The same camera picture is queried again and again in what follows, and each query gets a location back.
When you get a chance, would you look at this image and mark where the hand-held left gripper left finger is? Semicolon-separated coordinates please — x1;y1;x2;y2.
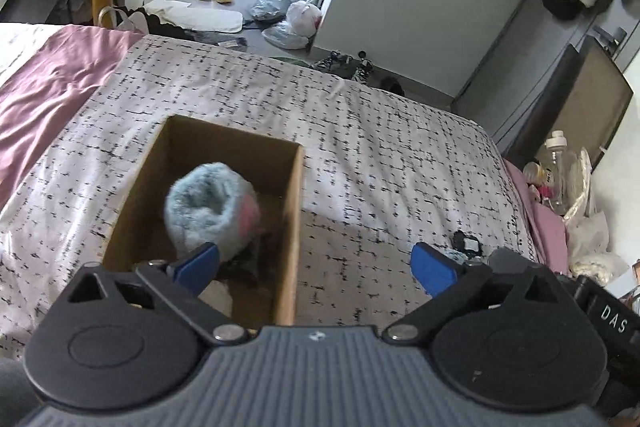
67;242;248;347

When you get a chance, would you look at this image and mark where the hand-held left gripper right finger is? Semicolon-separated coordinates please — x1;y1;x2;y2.
382;242;576;346

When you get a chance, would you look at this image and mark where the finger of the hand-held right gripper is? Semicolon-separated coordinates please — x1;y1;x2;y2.
487;247;576;282

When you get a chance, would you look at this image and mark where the white tissue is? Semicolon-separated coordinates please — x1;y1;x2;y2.
197;279;235;321

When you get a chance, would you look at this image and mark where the light blue fluffy plush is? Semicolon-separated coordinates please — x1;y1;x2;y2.
163;161;261;264

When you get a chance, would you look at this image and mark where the brown cardboard box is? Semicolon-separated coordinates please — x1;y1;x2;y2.
102;114;306;329

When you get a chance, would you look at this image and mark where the small blue knitted piece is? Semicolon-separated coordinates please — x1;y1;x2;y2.
439;246;469;266

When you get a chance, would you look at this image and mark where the black yarn ball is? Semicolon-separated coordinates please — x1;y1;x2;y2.
451;230;484;258

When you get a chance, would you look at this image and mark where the crumpled white plastic bag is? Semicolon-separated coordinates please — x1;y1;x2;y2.
567;206;629;281

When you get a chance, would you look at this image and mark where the clear bottle with white cap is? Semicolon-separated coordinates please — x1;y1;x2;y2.
537;130;576;214

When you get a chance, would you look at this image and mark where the black board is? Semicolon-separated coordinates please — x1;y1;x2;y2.
502;44;581;158

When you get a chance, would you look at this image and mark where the brown board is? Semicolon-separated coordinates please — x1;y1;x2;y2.
549;39;635;168

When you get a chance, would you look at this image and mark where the black shoe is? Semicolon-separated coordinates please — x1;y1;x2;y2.
377;75;406;97

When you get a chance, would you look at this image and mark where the black and white sneaker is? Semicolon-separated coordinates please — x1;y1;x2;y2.
349;51;375;83
312;50;346;73

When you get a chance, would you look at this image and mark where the clear plastic bag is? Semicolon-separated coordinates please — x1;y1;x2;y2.
260;21;311;52

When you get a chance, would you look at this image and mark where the white floor mat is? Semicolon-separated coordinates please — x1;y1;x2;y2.
144;0;245;33

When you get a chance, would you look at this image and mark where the grey plastic bag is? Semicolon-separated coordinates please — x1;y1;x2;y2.
248;0;321;23

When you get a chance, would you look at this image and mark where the white quilt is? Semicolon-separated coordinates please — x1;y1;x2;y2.
0;22;66;78

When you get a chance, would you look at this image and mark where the metal door handle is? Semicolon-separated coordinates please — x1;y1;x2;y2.
594;26;629;58

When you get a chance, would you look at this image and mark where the black bag with white handles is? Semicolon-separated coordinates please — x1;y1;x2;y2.
97;5;196;40

